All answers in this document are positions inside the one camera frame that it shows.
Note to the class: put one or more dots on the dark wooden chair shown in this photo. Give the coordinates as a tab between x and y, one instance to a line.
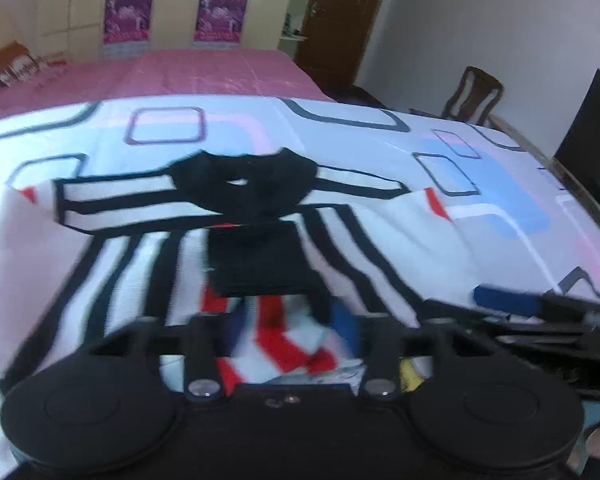
475	96

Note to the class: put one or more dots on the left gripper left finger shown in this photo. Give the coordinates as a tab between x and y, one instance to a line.
242	327

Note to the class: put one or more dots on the purple poster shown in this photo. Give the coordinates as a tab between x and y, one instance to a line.
219	24
126	30

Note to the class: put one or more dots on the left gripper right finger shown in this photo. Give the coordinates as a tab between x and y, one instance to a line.
346	327

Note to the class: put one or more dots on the cream corner shelf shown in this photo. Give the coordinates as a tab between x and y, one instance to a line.
292	33

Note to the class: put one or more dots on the dark brown wooden door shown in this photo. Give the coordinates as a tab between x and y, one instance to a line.
336	36

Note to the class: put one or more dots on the lower right purple poster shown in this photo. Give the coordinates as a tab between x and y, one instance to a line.
219	24

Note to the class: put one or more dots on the striped white black red shirt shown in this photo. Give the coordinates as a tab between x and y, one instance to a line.
79	258

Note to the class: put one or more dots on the orange patterned pillow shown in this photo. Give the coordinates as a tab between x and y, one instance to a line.
17	64

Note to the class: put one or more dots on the white patterned bed sheet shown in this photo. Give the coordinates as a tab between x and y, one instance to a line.
523	229

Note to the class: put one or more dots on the black television screen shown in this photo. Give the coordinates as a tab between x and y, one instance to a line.
579	152

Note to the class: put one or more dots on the lower left purple poster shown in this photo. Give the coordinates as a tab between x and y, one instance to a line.
126	30

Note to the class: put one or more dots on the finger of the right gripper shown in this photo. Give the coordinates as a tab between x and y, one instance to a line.
507	301

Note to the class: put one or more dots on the pink bed cover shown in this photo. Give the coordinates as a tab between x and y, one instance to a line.
238	72

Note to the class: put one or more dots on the cream wardrobe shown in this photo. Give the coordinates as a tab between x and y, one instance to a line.
74	27

